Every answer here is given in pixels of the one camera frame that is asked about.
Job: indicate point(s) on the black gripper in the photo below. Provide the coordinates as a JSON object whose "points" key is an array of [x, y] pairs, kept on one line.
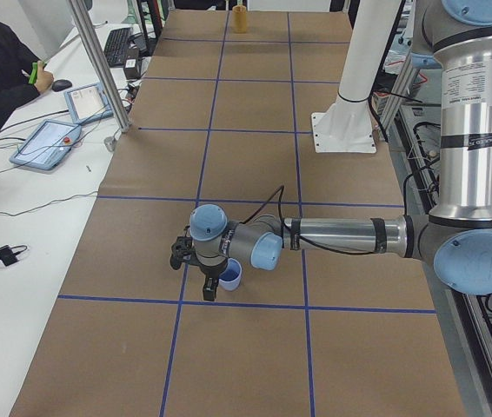
{"points": [[207, 273]]}

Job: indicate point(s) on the blue plastic cup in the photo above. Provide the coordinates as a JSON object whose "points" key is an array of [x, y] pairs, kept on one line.
{"points": [[230, 278]]}

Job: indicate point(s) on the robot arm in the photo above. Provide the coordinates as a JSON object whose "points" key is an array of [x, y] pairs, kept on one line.
{"points": [[454, 238]]}

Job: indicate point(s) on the tan bamboo cup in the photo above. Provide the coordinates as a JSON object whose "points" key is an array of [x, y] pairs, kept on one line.
{"points": [[240, 19]]}

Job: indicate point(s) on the black adapter in bag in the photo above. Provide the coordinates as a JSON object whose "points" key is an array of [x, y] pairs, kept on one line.
{"points": [[9, 255]]}

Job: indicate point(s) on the blue teach pendant near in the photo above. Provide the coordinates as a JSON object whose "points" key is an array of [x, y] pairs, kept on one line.
{"points": [[47, 146]]}

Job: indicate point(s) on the blue teach pendant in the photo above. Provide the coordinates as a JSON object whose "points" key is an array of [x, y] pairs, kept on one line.
{"points": [[87, 104], [47, 146]]}

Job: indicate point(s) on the blue teach pendant far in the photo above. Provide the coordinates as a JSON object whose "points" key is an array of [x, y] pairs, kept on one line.
{"points": [[87, 104]]}

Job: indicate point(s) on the black computer mouse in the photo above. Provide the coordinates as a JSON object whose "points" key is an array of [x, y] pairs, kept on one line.
{"points": [[61, 85]]}

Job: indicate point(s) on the black keyboard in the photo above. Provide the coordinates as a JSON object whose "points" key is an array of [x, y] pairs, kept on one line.
{"points": [[116, 46]]}

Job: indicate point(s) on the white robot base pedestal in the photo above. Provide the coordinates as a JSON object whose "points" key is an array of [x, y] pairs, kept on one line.
{"points": [[346, 126]]}

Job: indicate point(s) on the aluminium frame post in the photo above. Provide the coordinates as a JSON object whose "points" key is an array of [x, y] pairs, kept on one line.
{"points": [[95, 53]]}

